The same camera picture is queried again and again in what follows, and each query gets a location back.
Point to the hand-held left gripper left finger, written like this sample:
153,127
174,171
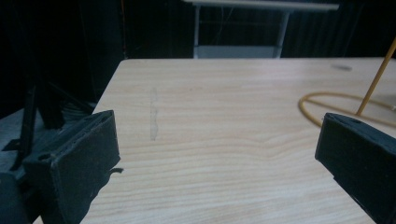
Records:
77,161

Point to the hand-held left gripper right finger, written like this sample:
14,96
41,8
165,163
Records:
361,155

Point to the black tripod stand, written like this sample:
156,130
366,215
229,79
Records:
29,118

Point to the dark curtain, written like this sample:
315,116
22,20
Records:
93,28

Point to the white metal table frame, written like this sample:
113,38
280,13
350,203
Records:
236,51

